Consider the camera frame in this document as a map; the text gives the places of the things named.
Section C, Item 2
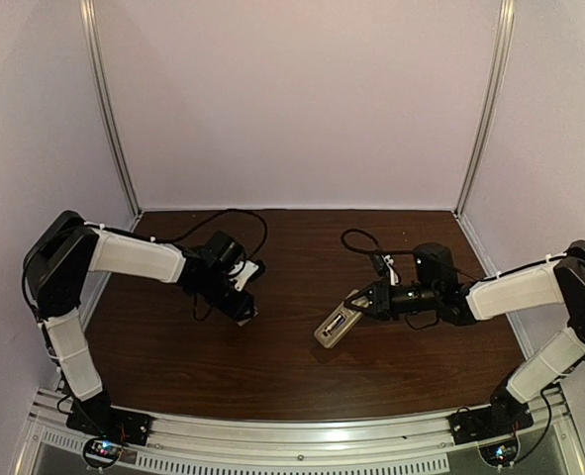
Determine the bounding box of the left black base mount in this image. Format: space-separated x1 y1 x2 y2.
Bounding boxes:
65 407 152 472

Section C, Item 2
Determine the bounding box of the left aluminium frame post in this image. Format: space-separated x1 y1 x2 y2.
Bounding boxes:
79 0 143 218

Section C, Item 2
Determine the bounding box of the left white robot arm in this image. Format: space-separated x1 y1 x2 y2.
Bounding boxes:
21 210 265 411

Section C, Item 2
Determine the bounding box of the front aluminium rail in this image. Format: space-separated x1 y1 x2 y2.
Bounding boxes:
17 385 583 475

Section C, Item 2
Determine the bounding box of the right aluminium frame post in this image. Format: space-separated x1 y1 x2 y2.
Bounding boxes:
454 0 516 217

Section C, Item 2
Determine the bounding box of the grey remote control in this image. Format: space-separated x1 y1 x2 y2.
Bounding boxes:
314 300 362 349

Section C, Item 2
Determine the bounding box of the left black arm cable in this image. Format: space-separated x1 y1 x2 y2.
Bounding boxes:
22 207 268 308

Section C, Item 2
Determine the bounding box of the white gold AAA battery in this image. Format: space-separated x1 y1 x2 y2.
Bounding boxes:
323 317 345 337

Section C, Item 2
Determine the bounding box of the aluminium frame post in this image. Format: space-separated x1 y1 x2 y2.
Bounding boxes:
79 0 143 218
454 0 516 217

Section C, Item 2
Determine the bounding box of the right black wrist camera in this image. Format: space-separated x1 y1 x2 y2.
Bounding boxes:
369 254 401 286

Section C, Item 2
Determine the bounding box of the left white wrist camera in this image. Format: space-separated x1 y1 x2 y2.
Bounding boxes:
229 260 261 291

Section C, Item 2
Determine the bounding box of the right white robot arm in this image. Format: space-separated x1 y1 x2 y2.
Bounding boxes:
343 240 585 426

